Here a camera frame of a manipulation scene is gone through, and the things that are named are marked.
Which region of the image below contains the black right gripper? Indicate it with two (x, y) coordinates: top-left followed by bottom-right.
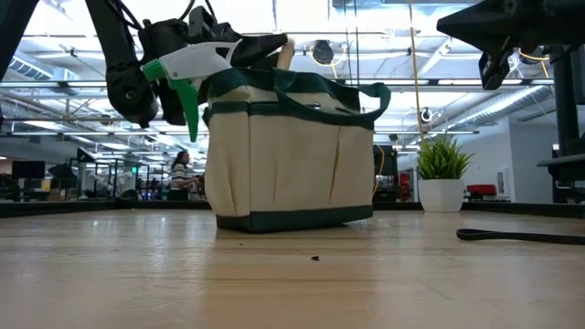
(436, 0), (585, 91)

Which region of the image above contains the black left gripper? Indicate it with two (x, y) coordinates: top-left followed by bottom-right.
(139, 18), (290, 70)

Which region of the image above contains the green spray bottle white nozzle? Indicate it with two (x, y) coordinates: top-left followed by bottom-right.
(140, 39), (243, 143)

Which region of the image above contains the cream and green canvas bag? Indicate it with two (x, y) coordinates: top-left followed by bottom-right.
(202, 67), (393, 234)

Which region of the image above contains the computer monitor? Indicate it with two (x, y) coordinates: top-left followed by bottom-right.
(548, 43), (585, 156)

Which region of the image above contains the person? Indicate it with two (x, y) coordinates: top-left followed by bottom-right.
(167, 150), (201, 202)

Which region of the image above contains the red cabinet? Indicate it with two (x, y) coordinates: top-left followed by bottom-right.
(465, 184), (498, 200)

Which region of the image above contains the black desk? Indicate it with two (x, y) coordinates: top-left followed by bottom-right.
(537, 154), (585, 205)

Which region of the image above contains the black cabinet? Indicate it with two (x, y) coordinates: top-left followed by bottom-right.
(373, 144), (399, 202)

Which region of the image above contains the artificial plant white pot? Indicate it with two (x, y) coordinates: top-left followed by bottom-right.
(416, 134), (475, 214)

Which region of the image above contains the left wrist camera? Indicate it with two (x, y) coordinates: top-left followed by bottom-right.
(187, 5), (217, 38)

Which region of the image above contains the yellow extension cable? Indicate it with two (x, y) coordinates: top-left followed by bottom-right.
(408, 0), (426, 145)

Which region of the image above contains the green pruning shears black strap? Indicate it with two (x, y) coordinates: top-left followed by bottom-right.
(455, 228), (585, 247)

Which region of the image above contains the black aluminium table frame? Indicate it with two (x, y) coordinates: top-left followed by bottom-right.
(0, 199), (585, 219)

